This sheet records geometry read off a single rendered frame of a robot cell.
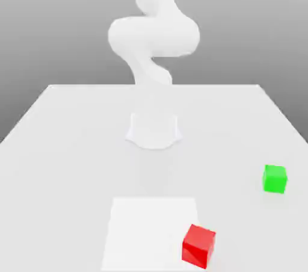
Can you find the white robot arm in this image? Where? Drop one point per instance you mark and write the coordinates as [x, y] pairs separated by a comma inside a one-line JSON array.
[[154, 36]]

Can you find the small green cube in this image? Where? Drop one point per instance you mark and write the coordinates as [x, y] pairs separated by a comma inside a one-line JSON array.
[[274, 179]]

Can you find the small red cube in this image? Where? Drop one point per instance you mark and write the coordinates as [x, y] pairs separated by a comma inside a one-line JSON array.
[[197, 246]]

